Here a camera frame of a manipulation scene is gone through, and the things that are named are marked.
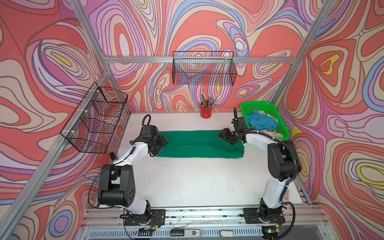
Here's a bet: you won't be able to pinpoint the red utensil cup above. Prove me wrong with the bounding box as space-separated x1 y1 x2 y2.
200 104 212 119

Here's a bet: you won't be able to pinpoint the pink calculator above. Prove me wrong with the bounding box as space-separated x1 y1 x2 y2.
282 189 290 202

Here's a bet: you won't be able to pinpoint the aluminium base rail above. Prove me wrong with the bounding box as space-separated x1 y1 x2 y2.
75 205 337 240

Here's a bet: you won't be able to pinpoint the metal utensils in cup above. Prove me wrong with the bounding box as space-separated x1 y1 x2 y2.
200 93 217 109

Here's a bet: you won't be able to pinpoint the grey marker pen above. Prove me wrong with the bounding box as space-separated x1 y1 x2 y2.
110 152 117 162

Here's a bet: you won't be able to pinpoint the black wire basket wall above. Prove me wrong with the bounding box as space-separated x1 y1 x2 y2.
61 83 128 154
172 51 238 86

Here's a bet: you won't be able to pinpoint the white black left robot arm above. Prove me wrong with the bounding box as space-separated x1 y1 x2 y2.
98 114 168 225

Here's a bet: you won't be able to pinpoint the black wire basket left wall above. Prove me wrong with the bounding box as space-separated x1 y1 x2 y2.
61 83 128 154

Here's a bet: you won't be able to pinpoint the beige patterned t shirt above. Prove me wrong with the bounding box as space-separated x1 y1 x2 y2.
259 111 284 139

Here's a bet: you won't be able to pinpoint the black wire basket back wall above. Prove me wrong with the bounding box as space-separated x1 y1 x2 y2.
172 51 238 86

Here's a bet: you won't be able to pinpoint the teal blue t shirt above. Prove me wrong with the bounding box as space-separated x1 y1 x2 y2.
246 111 263 131

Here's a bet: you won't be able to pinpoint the green plastic basket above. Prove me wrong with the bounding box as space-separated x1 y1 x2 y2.
241 101 290 141

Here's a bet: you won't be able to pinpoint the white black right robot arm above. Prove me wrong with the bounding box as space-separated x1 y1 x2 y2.
219 108 302 224

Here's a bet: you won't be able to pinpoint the green t shirt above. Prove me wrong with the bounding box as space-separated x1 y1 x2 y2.
157 130 245 159

